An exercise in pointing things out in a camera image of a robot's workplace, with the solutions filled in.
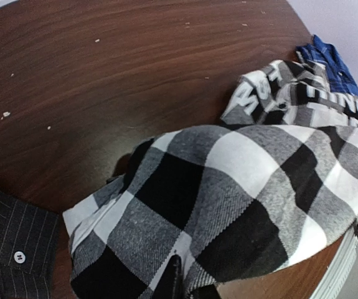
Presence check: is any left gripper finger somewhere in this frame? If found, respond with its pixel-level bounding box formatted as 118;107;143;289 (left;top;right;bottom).
165;254;183;299

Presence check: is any black white checkered shirt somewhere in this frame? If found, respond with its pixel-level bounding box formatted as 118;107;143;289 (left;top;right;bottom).
63;60;358;298

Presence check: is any black pinstripe shirt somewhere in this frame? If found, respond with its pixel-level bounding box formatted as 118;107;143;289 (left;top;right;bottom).
0;191;59;298

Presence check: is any folded blue plaid shirt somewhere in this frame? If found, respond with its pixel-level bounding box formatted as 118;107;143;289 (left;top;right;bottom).
295;35;358;96

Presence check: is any front aluminium rail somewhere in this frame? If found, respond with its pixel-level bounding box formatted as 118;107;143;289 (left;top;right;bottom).
311;230;358;298

